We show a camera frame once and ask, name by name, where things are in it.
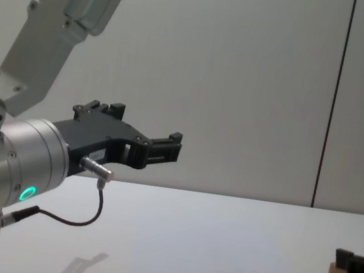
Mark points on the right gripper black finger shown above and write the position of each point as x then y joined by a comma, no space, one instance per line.
361,268

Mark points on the white table cloth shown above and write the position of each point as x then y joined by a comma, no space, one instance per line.
189,232

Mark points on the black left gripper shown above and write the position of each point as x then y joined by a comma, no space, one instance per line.
93,137

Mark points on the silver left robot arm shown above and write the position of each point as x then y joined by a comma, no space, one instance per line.
30,156

